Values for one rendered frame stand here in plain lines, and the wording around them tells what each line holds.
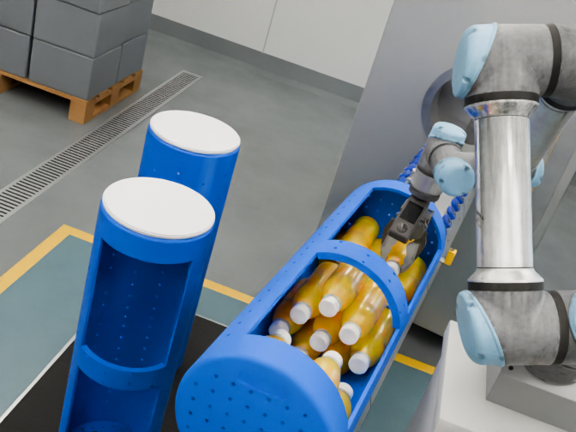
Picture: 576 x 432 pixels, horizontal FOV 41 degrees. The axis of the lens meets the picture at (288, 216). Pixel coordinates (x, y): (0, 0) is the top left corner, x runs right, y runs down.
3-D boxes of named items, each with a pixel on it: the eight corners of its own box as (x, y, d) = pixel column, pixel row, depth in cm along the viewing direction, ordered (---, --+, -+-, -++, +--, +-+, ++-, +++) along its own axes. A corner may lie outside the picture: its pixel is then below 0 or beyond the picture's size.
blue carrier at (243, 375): (428, 297, 202) (460, 201, 189) (312, 533, 126) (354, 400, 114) (327, 258, 209) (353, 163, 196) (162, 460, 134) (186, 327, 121)
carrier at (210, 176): (197, 351, 284) (133, 316, 291) (255, 140, 243) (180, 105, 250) (154, 393, 260) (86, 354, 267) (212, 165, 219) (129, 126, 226)
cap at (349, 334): (339, 324, 152) (336, 328, 151) (357, 324, 151) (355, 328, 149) (342, 341, 154) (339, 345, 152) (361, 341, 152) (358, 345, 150)
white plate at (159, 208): (93, 173, 194) (93, 177, 194) (116, 234, 173) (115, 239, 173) (197, 179, 206) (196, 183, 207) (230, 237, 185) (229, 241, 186)
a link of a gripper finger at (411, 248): (417, 267, 184) (424, 233, 180) (411, 278, 179) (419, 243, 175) (405, 264, 185) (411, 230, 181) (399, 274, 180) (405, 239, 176)
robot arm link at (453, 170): (495, 164, 153) (483, 141, 162) (440, 164, 153) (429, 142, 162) (490, 199, 157) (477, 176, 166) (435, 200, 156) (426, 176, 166)
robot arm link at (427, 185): (445, 183, 167) (411, 169, 168) (437, 201, 169) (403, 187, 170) (452, 173, 173) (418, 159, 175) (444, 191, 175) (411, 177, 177)
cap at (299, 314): (314, 313, 154) (310, 317, 152) (303, 325, 156) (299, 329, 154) (299, 300, 154) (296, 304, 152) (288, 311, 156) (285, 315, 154)
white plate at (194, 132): (255, 135, 242) (254, 139, 243) (181, 103, 249) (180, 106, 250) (213, 160, 219) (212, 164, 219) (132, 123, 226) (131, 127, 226)
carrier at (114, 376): (48, 426, 235) (62, 502, 213) (90, 177, 194) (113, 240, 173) (139, 417, 248) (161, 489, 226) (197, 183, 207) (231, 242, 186)
